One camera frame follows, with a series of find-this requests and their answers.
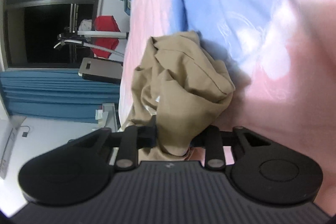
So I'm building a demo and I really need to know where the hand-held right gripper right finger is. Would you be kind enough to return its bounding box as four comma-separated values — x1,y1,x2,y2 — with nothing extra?
189,126,271,171

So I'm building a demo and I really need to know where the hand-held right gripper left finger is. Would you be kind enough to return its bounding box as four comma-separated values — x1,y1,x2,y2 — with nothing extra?
70,115,159,171

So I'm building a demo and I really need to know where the tan t-shirt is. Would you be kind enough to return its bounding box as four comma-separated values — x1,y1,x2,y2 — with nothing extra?
118,31,236,161

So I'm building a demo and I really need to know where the white dressing table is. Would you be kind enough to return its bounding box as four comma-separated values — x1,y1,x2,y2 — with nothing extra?
101,102,117,133

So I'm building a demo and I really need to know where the blue curtain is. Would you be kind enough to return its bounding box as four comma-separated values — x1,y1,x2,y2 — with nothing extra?
0,70,121,125

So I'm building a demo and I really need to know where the garment steamer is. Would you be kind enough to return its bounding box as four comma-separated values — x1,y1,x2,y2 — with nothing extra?
54,31,129,58

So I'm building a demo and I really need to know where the red garment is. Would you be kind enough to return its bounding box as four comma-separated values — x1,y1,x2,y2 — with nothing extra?
93,15,121,59

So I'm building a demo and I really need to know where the white hanging garment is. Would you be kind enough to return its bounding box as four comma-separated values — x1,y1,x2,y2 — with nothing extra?
78,19,94,31

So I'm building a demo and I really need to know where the pastel bed blanket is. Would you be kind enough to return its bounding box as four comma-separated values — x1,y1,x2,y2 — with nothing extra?
118,0,336,219

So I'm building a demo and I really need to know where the white air conditioner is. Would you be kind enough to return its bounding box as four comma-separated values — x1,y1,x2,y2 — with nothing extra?
0,116,27,180

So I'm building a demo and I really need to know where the dark window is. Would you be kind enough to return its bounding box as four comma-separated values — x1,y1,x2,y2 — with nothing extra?
1,0,105,72

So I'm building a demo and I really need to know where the metal balcony rail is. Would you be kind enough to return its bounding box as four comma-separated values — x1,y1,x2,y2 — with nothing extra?
69,4,79,56

